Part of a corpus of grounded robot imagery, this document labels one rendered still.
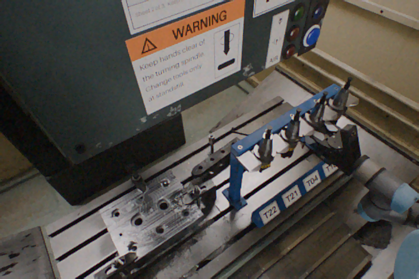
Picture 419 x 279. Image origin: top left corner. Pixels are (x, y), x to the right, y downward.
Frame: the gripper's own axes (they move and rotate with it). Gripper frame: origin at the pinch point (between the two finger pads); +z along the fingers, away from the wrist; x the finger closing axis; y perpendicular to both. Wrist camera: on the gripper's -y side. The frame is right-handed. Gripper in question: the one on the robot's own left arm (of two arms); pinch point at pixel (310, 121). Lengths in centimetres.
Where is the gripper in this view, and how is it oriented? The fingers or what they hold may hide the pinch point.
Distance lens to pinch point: 95.9
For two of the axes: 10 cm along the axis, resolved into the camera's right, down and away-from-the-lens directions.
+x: 8.2, -4.6, 3.4
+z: -5.7, -6.3, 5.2
